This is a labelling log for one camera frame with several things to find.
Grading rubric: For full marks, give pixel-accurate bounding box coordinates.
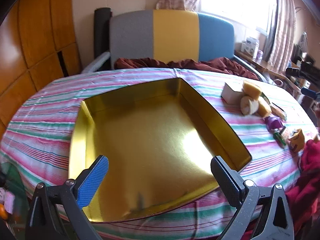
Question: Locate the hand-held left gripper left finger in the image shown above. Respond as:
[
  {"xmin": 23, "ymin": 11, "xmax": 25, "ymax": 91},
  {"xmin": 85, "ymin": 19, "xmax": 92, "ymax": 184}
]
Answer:
[{"xmin": 25, "ymin": 155, "xmax": 109, "ymax": 240}]

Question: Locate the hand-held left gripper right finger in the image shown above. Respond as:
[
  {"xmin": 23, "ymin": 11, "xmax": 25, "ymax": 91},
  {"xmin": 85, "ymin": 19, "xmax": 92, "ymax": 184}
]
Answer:
[{"xmin": 210, "ymin": 156, "xmax": 295, "ymax": 240}]

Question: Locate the green cracker packet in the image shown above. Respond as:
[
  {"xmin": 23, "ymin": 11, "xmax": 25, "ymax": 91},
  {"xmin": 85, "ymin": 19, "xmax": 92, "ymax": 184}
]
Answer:
[{"xmin": 273, "ymin": 127, "xmax": 288, "ymax": 147}]

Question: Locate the maroon tin box gold inside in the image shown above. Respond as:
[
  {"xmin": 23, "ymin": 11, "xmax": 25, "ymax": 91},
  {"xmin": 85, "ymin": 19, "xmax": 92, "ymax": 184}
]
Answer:
[{"xmin": 68, "ymin": 77, "xmax": 252, "ymax": 223}]

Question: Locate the purple snack packet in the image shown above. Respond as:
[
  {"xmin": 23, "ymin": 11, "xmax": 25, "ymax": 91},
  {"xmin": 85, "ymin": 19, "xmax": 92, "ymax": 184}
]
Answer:
[{"xmin": 265, "ymin": 115, "xmax": 283, "ymax": 132}]

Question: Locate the plastic wrapped bread roll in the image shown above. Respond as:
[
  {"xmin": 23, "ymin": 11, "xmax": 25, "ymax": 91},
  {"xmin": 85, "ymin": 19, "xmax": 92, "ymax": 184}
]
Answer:
[{"xmin": 240, "ymin": 95, "xmax": 260, "ymax": 116}]

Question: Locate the yellow sponge cake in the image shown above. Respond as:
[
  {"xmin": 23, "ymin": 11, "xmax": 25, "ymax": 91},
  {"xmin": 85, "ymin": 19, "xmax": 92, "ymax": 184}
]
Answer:
[
  {"xmin": 242, "ymin": 80, "xmax": 263, "ymax": 99},
  {"xmin": 257, "ymin": 96, "xmax": 272, "ymax": 117}
]

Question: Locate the striped bed sheet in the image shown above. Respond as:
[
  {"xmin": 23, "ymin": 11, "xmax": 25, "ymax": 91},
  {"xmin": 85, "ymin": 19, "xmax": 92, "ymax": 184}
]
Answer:
[{"xmin": 0, "ymin": 67, "xmax": 319, "ymax": 240}]

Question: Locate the orange yellow snack packet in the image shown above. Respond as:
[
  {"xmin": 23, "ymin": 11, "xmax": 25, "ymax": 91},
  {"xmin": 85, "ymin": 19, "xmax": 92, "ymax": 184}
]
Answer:
[{"xmin": 288, "ymin": 129, "xmax": 306, "ymax": 152}]

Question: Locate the plain white carton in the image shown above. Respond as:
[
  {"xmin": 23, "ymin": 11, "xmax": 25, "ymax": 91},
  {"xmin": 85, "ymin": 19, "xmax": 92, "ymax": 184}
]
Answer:
[{"xmin": 221, "ymin": 82, "xmax": 244, "ymax": 105}]

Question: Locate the red pink quilt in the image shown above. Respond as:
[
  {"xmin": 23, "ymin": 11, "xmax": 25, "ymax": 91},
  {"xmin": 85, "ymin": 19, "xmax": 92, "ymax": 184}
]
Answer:
[{"xmin": 285, "ymin": 139, "xmax": 320, "ymax": 235}]

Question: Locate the pink packet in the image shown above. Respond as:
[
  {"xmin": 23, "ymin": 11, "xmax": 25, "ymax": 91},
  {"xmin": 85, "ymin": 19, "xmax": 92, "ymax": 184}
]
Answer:
[{"xmin": 5, "ymin": 191, "xmax": 15, "ymax": 214}]

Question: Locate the dark brown blanket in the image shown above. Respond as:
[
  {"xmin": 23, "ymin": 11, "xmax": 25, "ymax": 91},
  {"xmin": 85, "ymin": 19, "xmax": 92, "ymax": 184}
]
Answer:
[{"xmin": 114, "ymin": 57, "xmax": 260, "ymax": 80}]

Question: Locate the wooden desk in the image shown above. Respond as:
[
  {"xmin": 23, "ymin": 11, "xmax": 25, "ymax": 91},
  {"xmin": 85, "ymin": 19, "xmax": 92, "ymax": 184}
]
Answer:
[{"xmin": 235, "ymin": 50, "xmax": 300, "ymax": 90}]

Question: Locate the black electronic device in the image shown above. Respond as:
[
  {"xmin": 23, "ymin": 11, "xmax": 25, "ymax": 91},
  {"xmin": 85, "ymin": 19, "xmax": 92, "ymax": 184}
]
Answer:
[{"xmin": 285, "ymin": 61, "xmax": 320, "ymax": 82}]

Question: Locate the black rolled mat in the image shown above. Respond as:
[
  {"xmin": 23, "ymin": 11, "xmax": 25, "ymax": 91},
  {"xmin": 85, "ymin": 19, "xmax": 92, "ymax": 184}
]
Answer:
[{"xmin": 94, "ymin": 7, "xmax": 112, "ymax": 65}]

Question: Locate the grey yellow blue sofa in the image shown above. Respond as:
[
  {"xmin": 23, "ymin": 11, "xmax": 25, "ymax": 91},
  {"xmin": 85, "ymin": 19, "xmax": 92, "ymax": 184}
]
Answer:
[{"xmin": 81, "ymin": 9, "xmax": 270, "ymax": 80}]

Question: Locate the wooden wardrobe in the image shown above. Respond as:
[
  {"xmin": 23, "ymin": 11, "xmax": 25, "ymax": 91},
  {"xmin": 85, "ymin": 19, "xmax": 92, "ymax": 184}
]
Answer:
[{"xmin": 0, "ymin": 0, "xmax": 82, "ymax": 135}]

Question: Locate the window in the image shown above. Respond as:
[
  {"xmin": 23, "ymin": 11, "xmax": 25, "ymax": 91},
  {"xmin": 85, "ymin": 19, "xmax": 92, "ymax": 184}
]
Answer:
[{"xmin": 200, "ymin": 0, "xmax": 278, "ymax": 33}]

